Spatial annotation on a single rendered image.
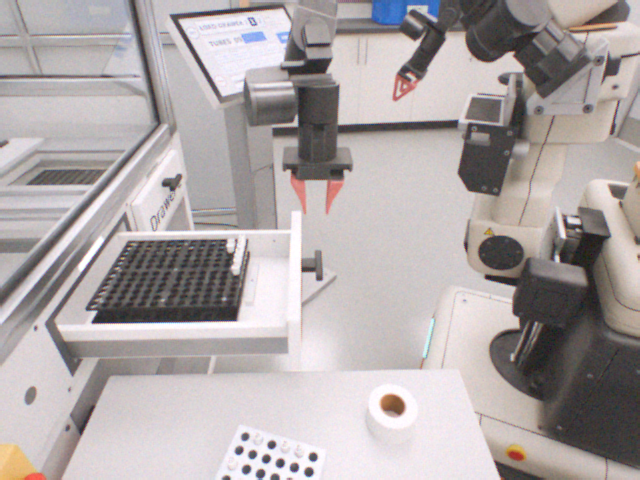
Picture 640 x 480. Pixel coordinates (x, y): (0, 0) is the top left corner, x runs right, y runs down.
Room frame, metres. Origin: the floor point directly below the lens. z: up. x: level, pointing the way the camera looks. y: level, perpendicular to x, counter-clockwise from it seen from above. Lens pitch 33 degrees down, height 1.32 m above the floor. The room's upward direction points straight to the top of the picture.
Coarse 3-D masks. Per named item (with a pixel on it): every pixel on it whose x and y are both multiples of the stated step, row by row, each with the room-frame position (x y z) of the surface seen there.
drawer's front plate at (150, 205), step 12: (168, 156) 0.93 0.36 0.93; (168, 168) 0.89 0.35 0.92; (180, 168) 0.97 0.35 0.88; (156, 180) 0.80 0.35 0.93; (144, 192) 0.74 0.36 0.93; (156, 192) 0.79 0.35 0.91; (168, 192) 0.85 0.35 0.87; (180, 192) 0.94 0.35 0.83; (132, 204) 0.69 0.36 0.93; (144, 204) 0.71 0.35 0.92; (156, 204) 0.77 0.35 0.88; (144, 216) 0.70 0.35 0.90; (156, 216) 0.75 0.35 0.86; (168, 216) 0.82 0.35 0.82; (144, 228) 0.69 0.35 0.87
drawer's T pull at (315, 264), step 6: (318, 252) 0.55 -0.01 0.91; (306, 258) 0.54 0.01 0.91; (312, 258) 0.54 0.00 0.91; (318, 258) 0.54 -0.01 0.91; (306, 264) 0.52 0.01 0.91; (312, 264) 0.52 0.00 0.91; (318, 264) 0.52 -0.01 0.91; (306, 270) 0.51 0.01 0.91; (312, 270) 0.51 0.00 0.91; (318, 270) 0.51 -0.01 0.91; (318, 276) 0.49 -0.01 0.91
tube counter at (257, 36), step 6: (258, 30) 1.60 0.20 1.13; (264, 30) 1.62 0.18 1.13; (234, 36) 1.51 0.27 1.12; (240, 36) 1.52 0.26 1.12; (246, 36) 1.54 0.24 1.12; (252, 36) 1.56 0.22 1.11; (258, 36) 1.58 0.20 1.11; (264, 36) 1.60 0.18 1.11; (270, 36) 1.62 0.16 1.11; (240, 42) 1.50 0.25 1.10; (246, 42) 1.52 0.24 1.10; (252, 42) 1.54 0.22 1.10; (258, 42) 1.56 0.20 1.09
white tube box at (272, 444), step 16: (240, 432) 0.30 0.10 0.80; (240, 448) 0.28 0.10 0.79; (256, 448) 0.28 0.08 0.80; (272, 448) 0.29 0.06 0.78; (304, 448) 0.28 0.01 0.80; (320, 448) 0.28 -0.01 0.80; (224, 464) 0.26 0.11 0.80; (240, 464) 0.26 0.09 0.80; (256, 464) 0.26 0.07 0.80; (272, 464) 0.26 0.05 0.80; (288, 464) 0.26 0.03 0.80; (304, 464) 0.26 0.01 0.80; (320, 464) 0.26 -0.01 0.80
